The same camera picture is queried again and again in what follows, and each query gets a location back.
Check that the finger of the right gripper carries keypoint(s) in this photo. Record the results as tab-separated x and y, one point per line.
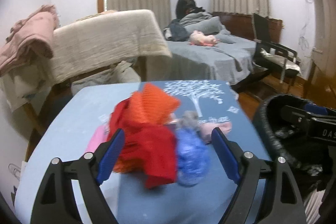
311	110

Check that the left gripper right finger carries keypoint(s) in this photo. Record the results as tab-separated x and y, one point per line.
281	200

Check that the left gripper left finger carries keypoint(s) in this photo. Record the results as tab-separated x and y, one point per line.
55	200

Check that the pink wrapper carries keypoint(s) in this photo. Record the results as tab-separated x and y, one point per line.
101	135

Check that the blue plastic bag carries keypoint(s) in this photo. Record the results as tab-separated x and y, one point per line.
193	158

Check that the orange foam net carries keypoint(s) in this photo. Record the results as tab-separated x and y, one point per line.
151	105

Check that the black lined trash bin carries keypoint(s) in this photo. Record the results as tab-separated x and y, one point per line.
309	159

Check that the wooden wardrobe door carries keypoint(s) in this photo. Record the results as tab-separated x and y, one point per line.
320	85

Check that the silver chair cushion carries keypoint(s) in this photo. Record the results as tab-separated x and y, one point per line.
281	61

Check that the black cantilever chair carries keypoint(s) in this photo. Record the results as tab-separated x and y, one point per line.
263	40

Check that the blue tree print tablecloth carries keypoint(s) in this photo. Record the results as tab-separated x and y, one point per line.
129	200

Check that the bed with grey sheet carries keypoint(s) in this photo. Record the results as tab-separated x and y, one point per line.
231	60

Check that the wooden headboard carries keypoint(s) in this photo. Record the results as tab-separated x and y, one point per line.
241	25

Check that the grey folded duvet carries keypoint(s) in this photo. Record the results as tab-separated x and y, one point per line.
203	22

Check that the pink plush toy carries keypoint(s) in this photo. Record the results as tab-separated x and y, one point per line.
198	38

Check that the dark blue clothing on bed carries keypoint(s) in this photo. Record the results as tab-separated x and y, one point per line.
175	32

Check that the coat stand with black coat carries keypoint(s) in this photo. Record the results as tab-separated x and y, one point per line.
185	7

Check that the beige quilt on rack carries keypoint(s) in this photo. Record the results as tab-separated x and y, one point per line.
101	41

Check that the pink jacket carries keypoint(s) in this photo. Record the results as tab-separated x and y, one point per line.
30	37

